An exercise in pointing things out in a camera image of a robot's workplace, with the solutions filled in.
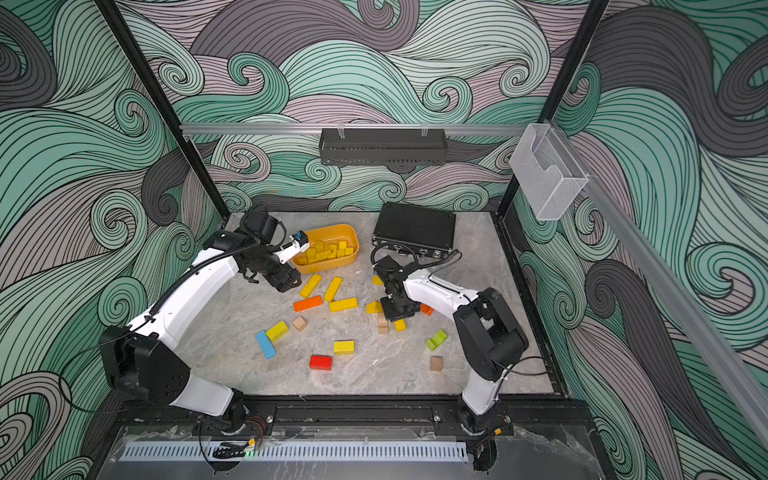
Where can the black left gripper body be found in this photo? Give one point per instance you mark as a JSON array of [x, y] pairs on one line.
[[279, 275]]

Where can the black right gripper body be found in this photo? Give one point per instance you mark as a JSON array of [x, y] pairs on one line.
[[394, 309]]

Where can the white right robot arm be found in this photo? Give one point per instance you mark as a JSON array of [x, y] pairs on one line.
[[491, 337]]

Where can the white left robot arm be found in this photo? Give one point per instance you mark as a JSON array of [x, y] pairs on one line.
[[140, 359]]

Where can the natural wood long block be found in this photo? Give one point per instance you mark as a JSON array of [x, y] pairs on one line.
[[383, 325]]

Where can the orange rectangular block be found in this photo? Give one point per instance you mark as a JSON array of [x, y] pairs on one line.
[[308, 303]]

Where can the natural wood cube left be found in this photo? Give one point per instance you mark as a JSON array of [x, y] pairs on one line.
[[300, 324]]

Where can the natural wood cube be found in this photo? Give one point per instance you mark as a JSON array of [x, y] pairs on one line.
[[436, 364], [300, 324]]

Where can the yellow green block left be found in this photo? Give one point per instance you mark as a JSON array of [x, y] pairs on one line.
[[277, 331]]

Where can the green arch block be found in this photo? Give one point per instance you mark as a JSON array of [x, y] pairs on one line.
[[436, 340]]

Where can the orange plastic tub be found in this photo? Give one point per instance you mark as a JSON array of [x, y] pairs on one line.
[[330, 247]]

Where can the blue long block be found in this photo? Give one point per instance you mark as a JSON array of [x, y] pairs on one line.
[[266, 345]]

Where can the black electronics box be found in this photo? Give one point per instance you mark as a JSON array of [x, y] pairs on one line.
[[429, 233]]

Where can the black wall tray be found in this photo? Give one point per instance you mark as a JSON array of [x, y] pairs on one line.
[[383, 147]]

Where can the white cable duct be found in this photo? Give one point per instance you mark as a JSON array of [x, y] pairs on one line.
[[298, 451]]

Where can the clear plastic wall holder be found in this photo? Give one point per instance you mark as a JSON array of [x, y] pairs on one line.
[[548, 170]]

